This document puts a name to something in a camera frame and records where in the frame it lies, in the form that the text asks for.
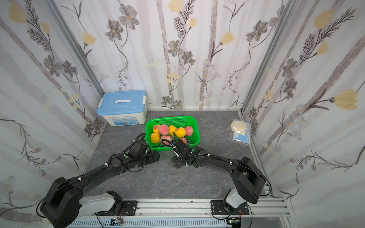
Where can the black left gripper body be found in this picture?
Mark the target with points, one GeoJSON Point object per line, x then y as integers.
{"type": "Point", "coordinates": [147, 158]}

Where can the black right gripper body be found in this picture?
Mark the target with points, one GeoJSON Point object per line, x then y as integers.
{"type": "Point", "coordinates": [177, 161]}

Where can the pink peach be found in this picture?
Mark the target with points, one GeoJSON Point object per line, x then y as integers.
{"type": "Point", "coordinates": [164, 129]}
{"type": "Point", "coordinates": [184, 140]}
{"type": "Point", "coordinates": [166, 137]}
{"type": "Point", "coordinates": [189, 130]}

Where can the yellow peach bottom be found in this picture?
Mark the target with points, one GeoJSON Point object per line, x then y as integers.
{"type": "Point", "coordinates": [181, 132]}

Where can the yellow peach with red blush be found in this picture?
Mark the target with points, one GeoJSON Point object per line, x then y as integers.
{"type": "Point", "coordinates": [156, 128]}

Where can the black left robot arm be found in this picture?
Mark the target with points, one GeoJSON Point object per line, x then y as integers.
{"type": "Point", "coordinates": [66, 199]}

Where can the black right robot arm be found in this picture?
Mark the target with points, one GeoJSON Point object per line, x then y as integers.
{"type": "Point", "coordinates": [248, 180]}

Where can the green plastic perforated basket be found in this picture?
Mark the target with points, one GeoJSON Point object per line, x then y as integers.
{"type": "Point", "coordinates": [178, 121]}

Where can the blue lid storage box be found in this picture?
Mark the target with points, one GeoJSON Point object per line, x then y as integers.
{"type": "Point", "coordinates": [123, 108]}

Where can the clear bag of white gloves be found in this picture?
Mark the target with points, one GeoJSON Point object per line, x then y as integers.
{"type": "Point", "coordinates": [240, 127]}

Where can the blue face mask pack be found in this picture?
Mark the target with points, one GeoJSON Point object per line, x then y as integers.
{"type": "Point", "coordinates": [241, 139]}

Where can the small green circuit board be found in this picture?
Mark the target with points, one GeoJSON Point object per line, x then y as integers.
{"type": "Point", "coordinates": [116, 222]}

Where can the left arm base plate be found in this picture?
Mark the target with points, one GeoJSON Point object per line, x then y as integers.
{"type": "Point", "coordinates": [121, 208]}

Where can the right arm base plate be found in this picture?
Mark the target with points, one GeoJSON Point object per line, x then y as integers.
{"type": "Point", "coordinates": [221, 208]}

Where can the aluminium front rail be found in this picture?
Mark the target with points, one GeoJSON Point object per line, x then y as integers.
{"type": "Point", "coordinates": [194, 208]}

